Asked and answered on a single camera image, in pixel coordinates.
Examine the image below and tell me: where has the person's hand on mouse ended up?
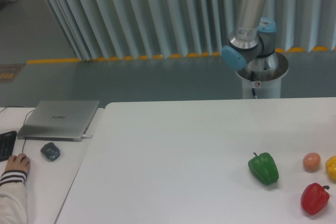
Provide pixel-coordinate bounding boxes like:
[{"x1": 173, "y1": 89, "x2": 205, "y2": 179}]
[{"x1": 5, "y1": 153, "x2": 30, "y2": 175}]

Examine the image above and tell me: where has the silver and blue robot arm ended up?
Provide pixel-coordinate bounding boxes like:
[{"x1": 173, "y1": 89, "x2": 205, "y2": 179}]
[{"x1": 221, "y1": 0, "x2": 266, "y2": 70}]

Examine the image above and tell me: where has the forearm in white striped sleeve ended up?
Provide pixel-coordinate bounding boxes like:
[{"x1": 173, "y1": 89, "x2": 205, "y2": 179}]
[{"x1": 1, "y1": 170, "x2": 28, "y2": 223}]

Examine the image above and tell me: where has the black keyboard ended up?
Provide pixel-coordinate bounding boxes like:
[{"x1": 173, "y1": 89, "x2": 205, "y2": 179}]
[{"x1": 0, "y1": 131, "x2": 17, "y2": 162}]

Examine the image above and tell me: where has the silver closed laptop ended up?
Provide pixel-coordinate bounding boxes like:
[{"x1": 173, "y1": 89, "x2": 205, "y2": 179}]
[{"x1": 17, "y1": 100, "x2": 99, "y2": 142}]

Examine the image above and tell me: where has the white usb plug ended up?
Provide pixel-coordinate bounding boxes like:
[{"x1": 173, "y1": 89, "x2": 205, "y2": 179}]
[{"x1": 80, "y1": 135, "x2": 93, "y2": 140}]

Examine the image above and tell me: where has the white folding partition screen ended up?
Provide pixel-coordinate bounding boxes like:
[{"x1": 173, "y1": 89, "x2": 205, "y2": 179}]
[{"x1": 45, "y1": 0, "x2": 335, "y2": 61}]

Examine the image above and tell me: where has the green bell pepper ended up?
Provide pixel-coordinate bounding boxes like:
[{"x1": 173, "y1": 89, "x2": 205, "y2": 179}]
[{"x1": 248, "y1": 152, "x2": 279, "y2": 186}]

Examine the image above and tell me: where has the brown egg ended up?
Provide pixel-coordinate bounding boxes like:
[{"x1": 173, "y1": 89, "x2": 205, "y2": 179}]
[{"x1": 302, "y1": 153, "x2": 321, "y2": 171}]

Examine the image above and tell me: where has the red bell pepper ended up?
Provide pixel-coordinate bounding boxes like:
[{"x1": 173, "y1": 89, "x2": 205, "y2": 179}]
[{"x1": 300, "y1": 183, "x2": 330, "y2": 216}]

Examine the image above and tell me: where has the yellow bell pepper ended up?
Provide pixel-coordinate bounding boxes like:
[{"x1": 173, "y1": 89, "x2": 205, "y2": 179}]
[{"x1": 325, "y1": 156, "x2": 336, "y2": 180}]

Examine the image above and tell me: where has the black mouse cable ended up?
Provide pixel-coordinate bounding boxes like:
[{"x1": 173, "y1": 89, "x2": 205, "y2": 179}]
[{"x1": 0, "y1": 105, "x2": 36, "y2": 155}]

